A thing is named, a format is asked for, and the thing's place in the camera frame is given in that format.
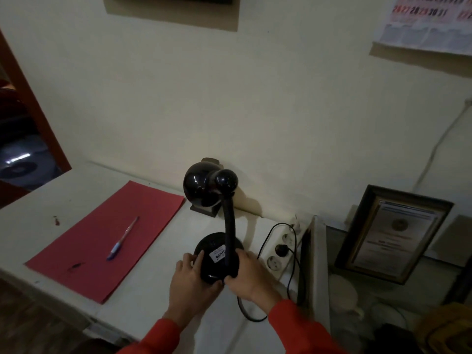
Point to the blue ballpoint pen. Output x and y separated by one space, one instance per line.
122 237

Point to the yellow woven basket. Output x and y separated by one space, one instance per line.
448 328

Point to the red paper folder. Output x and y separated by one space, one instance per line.
107 239

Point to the person's left thumb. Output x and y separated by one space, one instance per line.
215 284

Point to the person's left hand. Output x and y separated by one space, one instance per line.
190 287

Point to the black desk lamp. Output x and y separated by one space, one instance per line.
221 224

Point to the white cup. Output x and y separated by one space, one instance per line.
344 293

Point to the person's right hand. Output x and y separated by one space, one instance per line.
254 280

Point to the person's left forearm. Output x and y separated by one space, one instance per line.
155 337

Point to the wall calendar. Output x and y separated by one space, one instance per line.
427 22

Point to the white power strip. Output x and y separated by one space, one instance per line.
283 250

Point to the person's right forearm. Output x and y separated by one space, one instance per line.
298 329

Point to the person's left middle finger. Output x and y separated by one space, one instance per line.
188 258

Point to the person's right thumb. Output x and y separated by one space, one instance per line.
231 281

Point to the framed certificate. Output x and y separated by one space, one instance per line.
394 234

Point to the small dark stand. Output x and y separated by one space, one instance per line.
204 209

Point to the black plug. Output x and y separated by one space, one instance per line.
282 249

